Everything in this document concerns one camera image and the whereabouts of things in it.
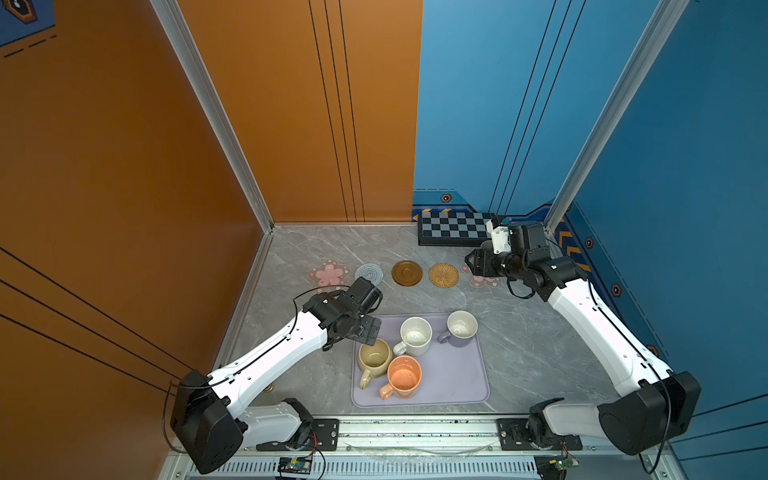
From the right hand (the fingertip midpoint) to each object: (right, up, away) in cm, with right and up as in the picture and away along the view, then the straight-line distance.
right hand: (473, 257), depth 79 cm
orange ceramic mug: (-18, -33, +3) cm, 38 cm away
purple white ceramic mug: (0, -22, +13) cm, 25 cm away
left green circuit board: (-45, -51, -7) cm, 68 cm away
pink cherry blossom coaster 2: (+9, -9, +24) cm, 27 cm away
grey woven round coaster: (-30, -6, +27) cm, 41 cm away
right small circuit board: (+17, -50, -8) cm, 53 cm away
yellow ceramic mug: (-27, -29, +4) cm, 40 cm away
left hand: (-30, -18, +1) cm, 35 cm away
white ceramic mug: (-14, -23, +10) cm, 29 cm away
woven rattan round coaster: (-4, -7, +26) cm, 27 cm away
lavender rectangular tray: (-5, -33, +4) cm, 34 cm away
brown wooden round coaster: (-16, -6, +27) cm, 32 cm away
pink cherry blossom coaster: (-44, -6, +27) cm, 52 cm away
